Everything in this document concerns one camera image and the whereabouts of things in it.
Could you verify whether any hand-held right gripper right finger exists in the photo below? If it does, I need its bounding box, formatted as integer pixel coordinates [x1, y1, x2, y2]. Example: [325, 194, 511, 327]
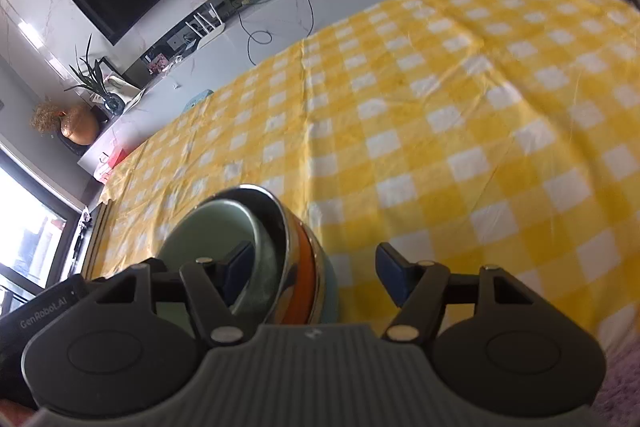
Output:
[376, 242, 532, 344]

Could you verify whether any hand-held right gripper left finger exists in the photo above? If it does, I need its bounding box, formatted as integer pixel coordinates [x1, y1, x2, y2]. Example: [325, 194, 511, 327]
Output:
[100, 241, 253, 345]

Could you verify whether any stainless steel bowl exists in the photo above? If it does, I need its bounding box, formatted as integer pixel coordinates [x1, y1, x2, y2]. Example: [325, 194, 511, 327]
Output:
[210, 184, 302, 325]

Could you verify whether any green ceramic bowl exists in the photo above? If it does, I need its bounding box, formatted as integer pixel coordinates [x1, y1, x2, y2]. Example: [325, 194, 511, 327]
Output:
[156, 199, 275, 333]

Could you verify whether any orange bowl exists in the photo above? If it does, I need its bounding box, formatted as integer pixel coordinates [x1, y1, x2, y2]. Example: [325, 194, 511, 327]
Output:
[291, 221, 319, 325]

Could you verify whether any light blue bowl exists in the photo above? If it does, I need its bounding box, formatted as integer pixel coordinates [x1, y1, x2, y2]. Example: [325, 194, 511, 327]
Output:
[309, 229, 342, 324]

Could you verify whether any teal plastic stool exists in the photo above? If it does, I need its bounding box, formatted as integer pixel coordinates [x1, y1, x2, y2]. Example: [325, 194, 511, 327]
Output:
[181, 89, 215, 114]

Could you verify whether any yellow checkered tablecloth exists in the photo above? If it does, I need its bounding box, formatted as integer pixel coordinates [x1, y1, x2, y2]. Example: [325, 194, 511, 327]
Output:
[97, 0, 640, 353]

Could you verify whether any gold vase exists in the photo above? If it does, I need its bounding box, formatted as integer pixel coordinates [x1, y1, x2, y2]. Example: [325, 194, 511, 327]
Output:
[60, 104, 101, 145]

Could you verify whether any dried flower bunch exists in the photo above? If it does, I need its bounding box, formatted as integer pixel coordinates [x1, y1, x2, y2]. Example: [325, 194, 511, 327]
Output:
[29, 101, 63, 132]

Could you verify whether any pink patterned box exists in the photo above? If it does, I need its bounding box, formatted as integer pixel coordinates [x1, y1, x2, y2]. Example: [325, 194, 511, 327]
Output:
[145, 52, 171, 75]

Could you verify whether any white router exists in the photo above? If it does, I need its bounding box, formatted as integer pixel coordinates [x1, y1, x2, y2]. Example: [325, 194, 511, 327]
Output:
[185, 4, 227, 48]

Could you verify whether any green potted plant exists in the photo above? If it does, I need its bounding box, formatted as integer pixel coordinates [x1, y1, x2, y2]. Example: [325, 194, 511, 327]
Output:
[64, 34, 126, 115]

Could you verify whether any purple rug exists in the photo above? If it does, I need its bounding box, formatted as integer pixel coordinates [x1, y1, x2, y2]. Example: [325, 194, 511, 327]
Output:
[595, 342, 640, 427]

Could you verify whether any black window frame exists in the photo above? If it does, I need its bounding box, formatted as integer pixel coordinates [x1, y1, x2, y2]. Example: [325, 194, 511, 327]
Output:
[0, 142, 87, 308]

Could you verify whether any black cable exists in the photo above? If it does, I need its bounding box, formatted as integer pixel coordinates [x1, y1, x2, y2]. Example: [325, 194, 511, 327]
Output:
[237, 0, 315, 65]

